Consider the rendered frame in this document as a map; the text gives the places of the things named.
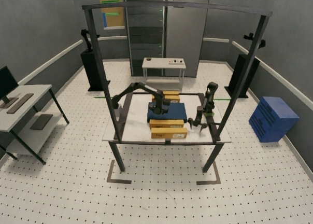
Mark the brown cardboard carton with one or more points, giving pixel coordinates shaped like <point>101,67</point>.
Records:
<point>171,93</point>
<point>166,123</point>
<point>174,99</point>
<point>169,132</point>

